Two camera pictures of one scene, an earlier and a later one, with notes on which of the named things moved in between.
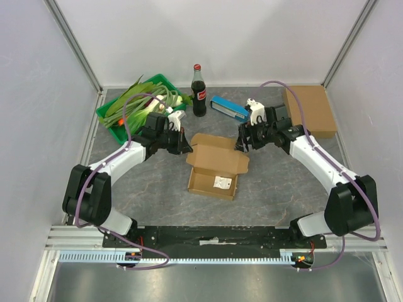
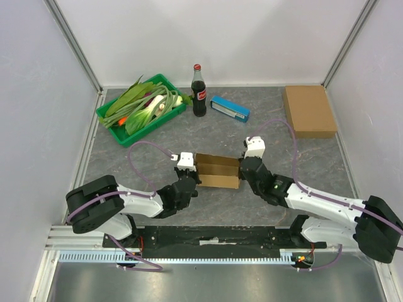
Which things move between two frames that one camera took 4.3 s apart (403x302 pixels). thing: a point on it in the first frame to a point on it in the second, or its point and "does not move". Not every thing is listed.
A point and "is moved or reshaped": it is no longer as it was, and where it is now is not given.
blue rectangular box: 230,107 does not move
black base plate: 213,239 does not move
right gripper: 246,137 to 246,163
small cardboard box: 215,165 is moved or reshaped
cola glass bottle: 198,92 does not move
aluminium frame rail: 70,38 does not move
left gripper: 182,145 to 194,173
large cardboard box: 319,117 does not move
